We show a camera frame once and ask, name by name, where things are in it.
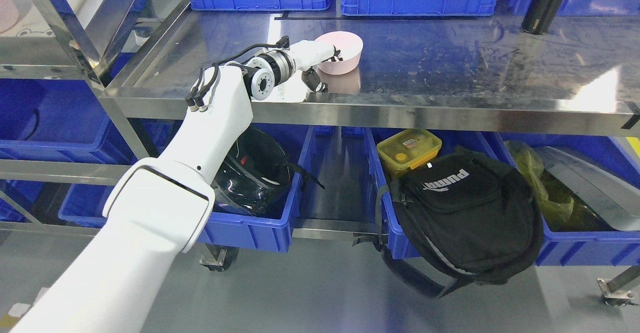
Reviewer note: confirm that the grey plastic cover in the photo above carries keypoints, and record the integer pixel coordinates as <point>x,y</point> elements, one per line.
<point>616,201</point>

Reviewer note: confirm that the black puma backpack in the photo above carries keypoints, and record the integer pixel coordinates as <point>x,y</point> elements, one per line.
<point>470,217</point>

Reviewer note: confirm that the black cylinder bottle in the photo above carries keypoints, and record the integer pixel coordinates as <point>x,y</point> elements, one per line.
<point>539,16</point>

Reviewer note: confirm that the blue bin with helmet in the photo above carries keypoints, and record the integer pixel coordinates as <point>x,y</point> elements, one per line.
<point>272,234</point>

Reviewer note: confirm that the green plastic bag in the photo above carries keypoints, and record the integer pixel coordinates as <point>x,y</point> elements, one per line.
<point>561,208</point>

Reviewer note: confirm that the stacked pink bowls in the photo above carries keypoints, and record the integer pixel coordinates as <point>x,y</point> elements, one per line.
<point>9,15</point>

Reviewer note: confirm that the steel table shelf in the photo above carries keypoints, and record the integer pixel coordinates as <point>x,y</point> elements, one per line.
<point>581,77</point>

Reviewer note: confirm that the pink ikea bowl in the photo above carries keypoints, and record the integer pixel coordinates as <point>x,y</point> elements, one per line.
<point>350,47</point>

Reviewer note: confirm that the blue bin with backpack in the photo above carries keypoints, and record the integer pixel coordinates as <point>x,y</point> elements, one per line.
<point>486,142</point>

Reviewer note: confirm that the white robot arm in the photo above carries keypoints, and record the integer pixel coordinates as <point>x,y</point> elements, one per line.
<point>160,205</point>

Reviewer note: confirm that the black motorcycle helmet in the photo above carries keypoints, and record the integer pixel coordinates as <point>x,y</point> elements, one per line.
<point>256,175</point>

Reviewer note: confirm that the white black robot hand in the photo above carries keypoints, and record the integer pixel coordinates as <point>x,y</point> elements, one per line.
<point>305,55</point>

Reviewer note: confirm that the steel shelf rack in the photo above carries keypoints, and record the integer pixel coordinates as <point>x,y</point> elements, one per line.
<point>71,40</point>

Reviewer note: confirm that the blue bin rack middle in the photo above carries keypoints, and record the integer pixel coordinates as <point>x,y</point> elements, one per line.
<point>57,121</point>

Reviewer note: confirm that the yellow lunch box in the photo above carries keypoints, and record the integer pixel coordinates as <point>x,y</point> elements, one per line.
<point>407,151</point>

